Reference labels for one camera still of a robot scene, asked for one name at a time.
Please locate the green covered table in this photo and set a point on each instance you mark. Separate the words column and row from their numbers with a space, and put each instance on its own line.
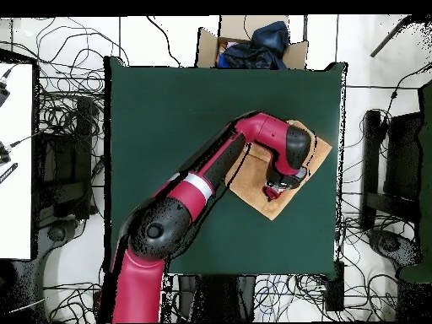
column 427, row 168

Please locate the dark blue clothes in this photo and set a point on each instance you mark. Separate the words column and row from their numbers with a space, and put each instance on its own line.
column 263, row 50

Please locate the white desk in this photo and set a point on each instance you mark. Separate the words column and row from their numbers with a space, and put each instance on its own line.
column 17, row 202

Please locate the black rectangular block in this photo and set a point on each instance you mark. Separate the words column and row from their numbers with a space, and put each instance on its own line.
column 334, row 290

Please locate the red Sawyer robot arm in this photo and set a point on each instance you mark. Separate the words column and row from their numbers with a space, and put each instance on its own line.
column 189, row 195

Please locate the cardboard box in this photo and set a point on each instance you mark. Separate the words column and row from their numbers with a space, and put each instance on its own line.
column 206, row 50

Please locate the tan terry towel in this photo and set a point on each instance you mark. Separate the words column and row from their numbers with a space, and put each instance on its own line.
column 249, row 189

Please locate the dark chair base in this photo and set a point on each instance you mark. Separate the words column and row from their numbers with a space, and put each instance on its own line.
column 391, row 244

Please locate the black metal frame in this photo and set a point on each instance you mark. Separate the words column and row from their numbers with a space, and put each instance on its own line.
column 82, row 135
column 371, row 152

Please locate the black rod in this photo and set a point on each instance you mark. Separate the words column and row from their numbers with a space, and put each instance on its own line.
column 388, row 37

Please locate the dark green table cloth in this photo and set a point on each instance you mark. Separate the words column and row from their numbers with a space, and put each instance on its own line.
column 152, row 118

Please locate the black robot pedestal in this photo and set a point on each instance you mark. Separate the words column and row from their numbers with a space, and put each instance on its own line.
column 216, row 297

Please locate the black camera device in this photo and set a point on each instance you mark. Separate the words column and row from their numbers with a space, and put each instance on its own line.
column 2, row 94
column 3, row 155

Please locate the black flat strip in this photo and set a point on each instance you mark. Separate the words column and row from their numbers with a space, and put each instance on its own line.
column 8, row 172

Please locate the grey chair base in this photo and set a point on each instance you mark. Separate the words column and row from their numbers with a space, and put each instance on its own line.
column 55, row 233

